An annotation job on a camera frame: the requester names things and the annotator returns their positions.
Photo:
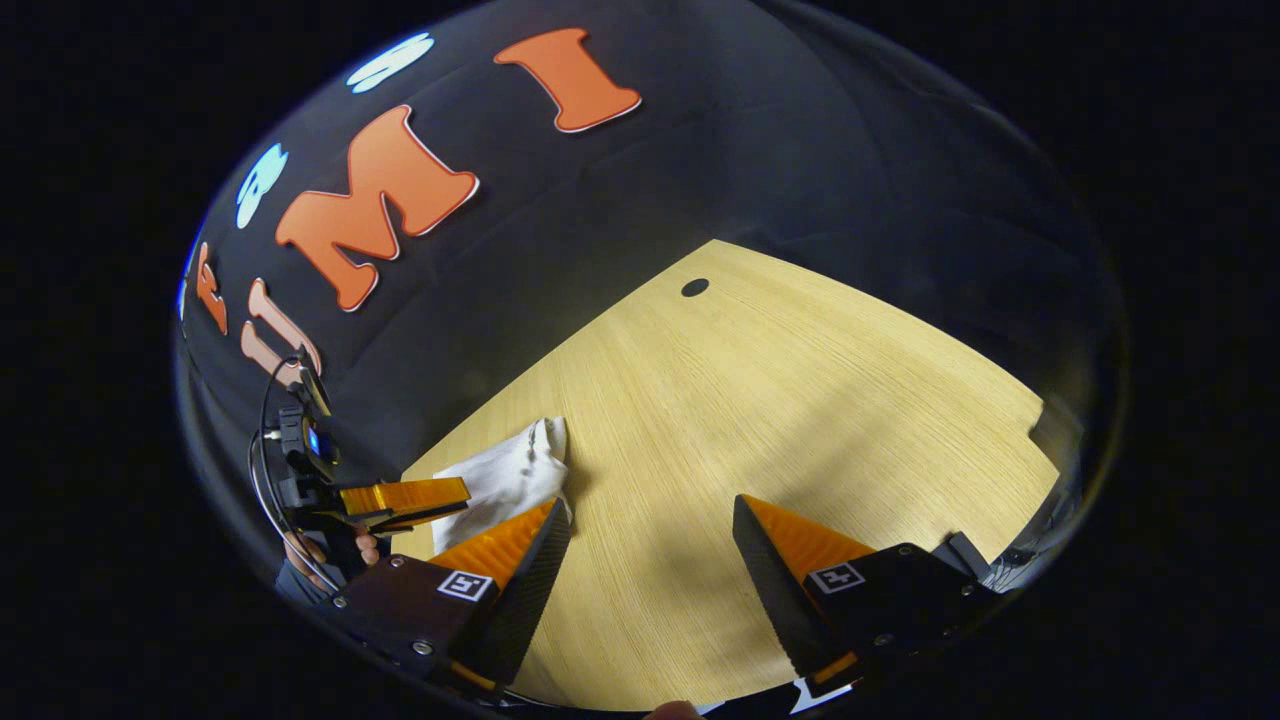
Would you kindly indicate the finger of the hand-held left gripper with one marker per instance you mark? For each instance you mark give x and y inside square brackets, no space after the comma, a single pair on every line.
[410,520]
[410,495]

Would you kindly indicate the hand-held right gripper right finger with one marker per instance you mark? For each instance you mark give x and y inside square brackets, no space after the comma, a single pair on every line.
[775,590]

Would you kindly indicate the black backdrop cloth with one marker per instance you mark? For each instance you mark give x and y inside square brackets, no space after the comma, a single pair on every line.
[720,170]

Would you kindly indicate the white jeans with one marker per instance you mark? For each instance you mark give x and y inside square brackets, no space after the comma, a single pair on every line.
[500,480]

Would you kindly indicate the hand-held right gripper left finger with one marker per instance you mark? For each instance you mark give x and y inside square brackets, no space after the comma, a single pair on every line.
[530,590]

